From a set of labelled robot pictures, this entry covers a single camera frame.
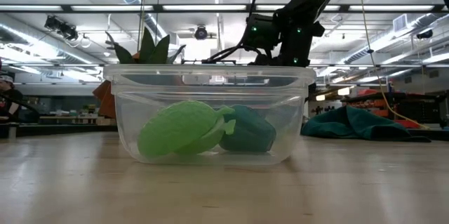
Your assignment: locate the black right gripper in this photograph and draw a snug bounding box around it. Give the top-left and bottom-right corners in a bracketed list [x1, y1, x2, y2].
[276, 9, 326, 67]

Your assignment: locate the dark green toy pepper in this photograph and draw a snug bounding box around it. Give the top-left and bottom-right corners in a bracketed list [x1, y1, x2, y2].
[220, 104, 277, 154]

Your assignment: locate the light green oval toy produce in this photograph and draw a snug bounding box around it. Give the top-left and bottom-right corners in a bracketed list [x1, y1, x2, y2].
[137, 100, 225, 159]

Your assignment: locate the clear plastic tupperware container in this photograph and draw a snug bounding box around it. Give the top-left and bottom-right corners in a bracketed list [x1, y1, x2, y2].
[103, 64, 316, 166]

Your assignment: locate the dark green cloth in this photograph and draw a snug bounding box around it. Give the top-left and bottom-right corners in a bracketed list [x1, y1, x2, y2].
[300, 105, 432, 143]

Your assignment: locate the white ceiling vent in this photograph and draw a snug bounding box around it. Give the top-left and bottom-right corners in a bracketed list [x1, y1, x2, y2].
[392, 13, 410, 32]

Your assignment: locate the workbench with orange items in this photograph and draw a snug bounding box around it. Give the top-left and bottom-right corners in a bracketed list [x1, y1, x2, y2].
[342, 88, 449, 130]

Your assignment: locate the orange cloth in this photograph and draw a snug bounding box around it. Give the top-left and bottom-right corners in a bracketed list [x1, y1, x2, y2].
[92, 51, 141, 119]

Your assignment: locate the person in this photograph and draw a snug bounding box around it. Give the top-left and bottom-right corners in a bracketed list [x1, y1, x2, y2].
[0, 74, 39, 125]

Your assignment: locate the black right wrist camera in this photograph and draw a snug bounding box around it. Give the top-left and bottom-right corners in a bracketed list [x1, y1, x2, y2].
[241, 13, 281, 52]

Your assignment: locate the hanging yellow cable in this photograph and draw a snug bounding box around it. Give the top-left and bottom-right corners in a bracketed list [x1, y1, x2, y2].
[357, 0, 431, 130]

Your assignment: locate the round black ceiling camera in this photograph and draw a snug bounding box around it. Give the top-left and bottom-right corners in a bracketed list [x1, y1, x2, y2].
[194, 25, 208, 41]

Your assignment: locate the black ceiling camera cluster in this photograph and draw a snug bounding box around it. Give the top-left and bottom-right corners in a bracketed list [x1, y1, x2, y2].
[43, 15, 79, 41]

